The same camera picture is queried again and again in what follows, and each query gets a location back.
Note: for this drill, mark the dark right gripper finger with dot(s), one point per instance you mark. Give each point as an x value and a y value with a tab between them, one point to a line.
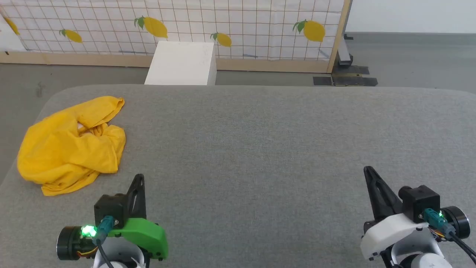
381	197

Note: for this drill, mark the small black floor tape patch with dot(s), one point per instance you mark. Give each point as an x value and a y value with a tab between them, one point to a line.
322	80

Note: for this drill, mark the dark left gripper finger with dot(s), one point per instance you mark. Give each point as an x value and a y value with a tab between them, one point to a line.
137	201

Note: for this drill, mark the long black floor tape strip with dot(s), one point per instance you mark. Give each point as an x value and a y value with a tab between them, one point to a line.
357	81

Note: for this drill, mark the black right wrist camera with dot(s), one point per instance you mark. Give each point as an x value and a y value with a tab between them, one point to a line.
420	201

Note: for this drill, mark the grey metal stand foot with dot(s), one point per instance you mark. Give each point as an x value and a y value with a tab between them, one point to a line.
344	54

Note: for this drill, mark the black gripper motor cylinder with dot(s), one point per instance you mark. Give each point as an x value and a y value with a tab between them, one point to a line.
456	221
70	243

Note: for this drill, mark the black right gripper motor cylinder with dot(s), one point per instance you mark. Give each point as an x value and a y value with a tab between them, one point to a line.
456	221

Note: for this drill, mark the yellow cotton garment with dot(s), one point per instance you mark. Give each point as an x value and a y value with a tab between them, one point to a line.
55	149

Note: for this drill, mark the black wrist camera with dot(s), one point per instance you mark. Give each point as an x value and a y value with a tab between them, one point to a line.
109	208
420	201

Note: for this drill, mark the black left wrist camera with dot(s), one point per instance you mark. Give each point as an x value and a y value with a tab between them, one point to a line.
109	208

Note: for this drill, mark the lemon print partition wooden frame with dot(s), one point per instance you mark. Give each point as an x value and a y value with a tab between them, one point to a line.
241	22

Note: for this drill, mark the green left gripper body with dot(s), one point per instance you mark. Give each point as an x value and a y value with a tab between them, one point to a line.
145	234

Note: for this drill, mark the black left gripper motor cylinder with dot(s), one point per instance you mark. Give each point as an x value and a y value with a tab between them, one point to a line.
70	243

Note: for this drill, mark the white rectangular box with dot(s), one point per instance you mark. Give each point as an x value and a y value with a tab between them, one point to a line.
182	63

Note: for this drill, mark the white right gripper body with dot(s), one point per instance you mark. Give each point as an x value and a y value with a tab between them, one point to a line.
386	232

